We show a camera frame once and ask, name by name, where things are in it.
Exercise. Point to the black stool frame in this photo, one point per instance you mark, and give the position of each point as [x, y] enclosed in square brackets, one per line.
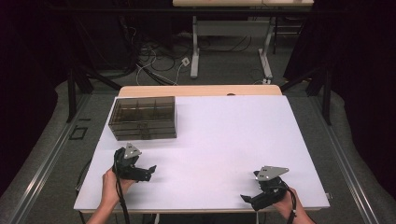
[285, 29]

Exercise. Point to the white power adapter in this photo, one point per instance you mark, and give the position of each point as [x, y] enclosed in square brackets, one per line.
[185, 61]

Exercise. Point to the metal floor rail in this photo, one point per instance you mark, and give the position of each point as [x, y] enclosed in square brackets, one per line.
[46, 161]
[348, 168]

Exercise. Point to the person's right hand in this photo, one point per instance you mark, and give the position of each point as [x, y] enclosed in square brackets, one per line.
[289, 206]

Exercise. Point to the person's left hand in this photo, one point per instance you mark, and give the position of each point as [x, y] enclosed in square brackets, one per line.
[112, 188]

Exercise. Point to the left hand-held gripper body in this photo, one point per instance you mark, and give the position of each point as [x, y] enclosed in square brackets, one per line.
[127, 168]

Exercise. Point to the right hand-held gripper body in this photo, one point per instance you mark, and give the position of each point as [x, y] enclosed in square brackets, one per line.
[271, 186]

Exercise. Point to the smoky transparent drawer box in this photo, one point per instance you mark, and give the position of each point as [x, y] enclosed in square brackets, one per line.
[143, 109]

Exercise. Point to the black floor hatch frame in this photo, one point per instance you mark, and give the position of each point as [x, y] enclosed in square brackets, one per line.
[77, 133]

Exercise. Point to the black metal stand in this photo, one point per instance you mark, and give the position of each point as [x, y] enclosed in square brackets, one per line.
[71, 96]
[326, 99]

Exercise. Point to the dark curtain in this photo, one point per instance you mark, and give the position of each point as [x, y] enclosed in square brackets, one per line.
[28, 77]
[364, 77]

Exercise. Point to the white-legged wooden desk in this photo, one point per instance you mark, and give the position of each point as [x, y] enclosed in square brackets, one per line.
[230, 28]

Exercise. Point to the smoky plastic drawer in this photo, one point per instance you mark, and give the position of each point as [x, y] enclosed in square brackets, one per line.
[158, 125]
[158, 135]

